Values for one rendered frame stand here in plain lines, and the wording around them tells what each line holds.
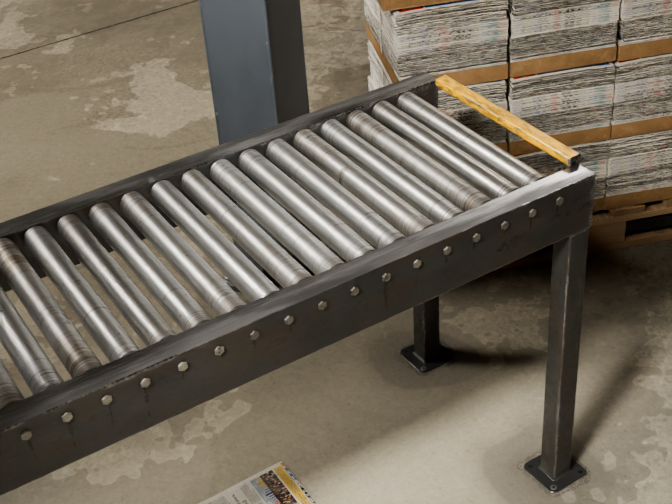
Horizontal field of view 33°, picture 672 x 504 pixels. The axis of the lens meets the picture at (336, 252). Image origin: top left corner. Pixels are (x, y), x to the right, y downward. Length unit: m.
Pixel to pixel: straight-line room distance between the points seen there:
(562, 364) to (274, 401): 0.80
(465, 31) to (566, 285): 0.82
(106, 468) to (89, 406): 1.02
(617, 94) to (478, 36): 0.44
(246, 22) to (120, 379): 1.26
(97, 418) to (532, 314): 1.59
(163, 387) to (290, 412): 1.05
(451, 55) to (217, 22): 0.58
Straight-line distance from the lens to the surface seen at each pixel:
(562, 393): 2.48
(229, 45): 2.86
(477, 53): 2.89
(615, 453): 2.74
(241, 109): 2.93
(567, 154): 2.20
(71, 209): 2.20
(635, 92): 3.11
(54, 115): 4.34
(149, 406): 1.84
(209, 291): 1.93
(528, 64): 2.95
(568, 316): 2.35
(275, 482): 2.67
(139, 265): 2.02
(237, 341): 1.84
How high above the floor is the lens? 1.94
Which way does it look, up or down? 35 degrees down
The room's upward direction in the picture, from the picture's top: 5 degrees counter-clockwise
